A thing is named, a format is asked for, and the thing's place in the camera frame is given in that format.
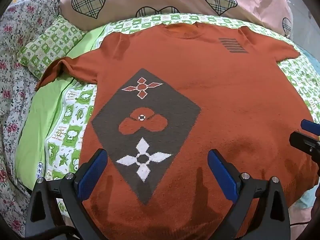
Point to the green checkered bed sheet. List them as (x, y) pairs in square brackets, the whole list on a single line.
[(72, 120)]

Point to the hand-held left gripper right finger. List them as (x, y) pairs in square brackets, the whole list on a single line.
[(220, 170)]

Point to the green checkered pillow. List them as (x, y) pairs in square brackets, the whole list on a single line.
[(50, 45)]

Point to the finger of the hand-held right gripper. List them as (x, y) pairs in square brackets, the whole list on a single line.
[(302, 142), (310, 125)]

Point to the floral blanket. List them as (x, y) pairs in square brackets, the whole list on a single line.
[(12, 80)]

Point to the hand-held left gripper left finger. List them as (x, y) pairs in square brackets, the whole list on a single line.
[(92, 172)]

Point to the plain light green sheet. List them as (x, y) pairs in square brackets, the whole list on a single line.
[(37, 130)]

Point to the light blue cloth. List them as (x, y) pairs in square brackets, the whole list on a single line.
[(301, 205)]

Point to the orange knitted sweater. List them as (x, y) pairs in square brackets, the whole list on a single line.
[(225, 92)]

